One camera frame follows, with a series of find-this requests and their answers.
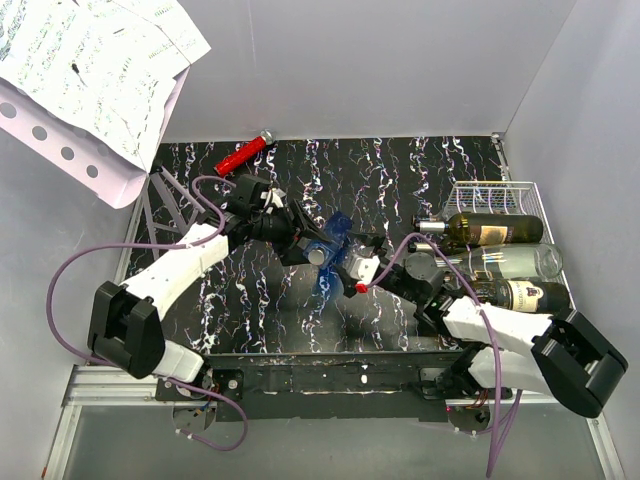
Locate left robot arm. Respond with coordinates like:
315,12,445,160
87,175,330,400

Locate red glitter microphone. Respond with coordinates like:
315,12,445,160
215,129,275,177

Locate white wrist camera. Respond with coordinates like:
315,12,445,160
260,188,286,213
344,253,380,285

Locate sheet music pages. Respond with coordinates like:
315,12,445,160
1,1,210,170

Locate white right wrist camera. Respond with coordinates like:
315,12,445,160
344,253,380,285

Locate white wire wine rack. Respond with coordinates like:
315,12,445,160
440,181,566,284

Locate blue square glass bottle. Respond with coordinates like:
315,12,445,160
303,212,357,298

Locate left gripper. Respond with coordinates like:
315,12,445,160
250,201,331,265

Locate lilac music stand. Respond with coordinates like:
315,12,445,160
0,64,211,251

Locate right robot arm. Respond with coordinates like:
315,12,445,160
336,233,629,418

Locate dark green wine bottle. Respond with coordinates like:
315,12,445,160
413,213,544,246

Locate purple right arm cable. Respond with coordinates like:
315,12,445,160
355,232,524,479

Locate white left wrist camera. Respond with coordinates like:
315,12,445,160
260,188,286,213

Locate dark wine bottle white label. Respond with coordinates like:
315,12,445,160
470,279,571,314

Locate clear glass bottle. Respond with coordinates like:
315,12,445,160
448,243,563,281

